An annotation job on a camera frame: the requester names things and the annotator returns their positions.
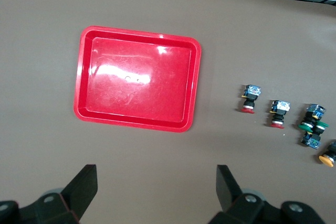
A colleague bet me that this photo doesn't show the black white switch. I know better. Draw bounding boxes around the black white switch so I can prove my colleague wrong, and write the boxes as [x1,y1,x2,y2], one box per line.
[269,100,291,130]

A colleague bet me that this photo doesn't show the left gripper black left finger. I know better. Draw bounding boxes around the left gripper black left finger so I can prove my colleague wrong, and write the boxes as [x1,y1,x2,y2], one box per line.
[0,164,98,224]

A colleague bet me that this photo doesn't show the green push button switch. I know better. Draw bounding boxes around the green push button switch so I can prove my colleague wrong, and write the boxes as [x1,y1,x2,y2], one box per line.
[300,120,330,150]
[298,104,327,133]

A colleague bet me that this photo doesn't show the red plastic tray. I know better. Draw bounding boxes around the red plastic tray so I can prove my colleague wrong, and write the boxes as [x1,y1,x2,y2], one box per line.
[72,25,203,133]

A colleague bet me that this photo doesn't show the brown table mat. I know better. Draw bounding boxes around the brown table mat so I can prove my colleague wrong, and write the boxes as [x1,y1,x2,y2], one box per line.
[0,0,336,224]

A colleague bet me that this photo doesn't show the yellow push button switch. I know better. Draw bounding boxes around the yellow push button switch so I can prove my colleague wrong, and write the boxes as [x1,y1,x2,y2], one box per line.
[318,140,336,167]

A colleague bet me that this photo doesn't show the red push button switch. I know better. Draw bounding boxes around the red push button switch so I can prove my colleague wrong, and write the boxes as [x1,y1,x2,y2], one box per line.
[240,84,263,114]

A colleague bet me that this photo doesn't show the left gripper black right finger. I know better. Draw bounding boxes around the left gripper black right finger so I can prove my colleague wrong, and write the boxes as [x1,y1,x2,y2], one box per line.
[207,165,326,224]

